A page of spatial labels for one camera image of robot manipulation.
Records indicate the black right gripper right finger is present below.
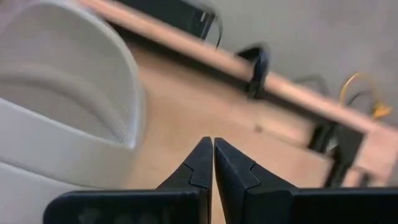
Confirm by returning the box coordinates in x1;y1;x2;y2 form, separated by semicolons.
213;137;398;224

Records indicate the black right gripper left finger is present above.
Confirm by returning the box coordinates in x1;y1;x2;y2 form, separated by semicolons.
42;136;214;224

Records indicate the beige slide sandal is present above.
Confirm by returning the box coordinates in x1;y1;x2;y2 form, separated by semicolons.
0;0;147;224

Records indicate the yellow cable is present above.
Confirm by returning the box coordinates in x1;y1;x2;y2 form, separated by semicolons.
338;72;393;121

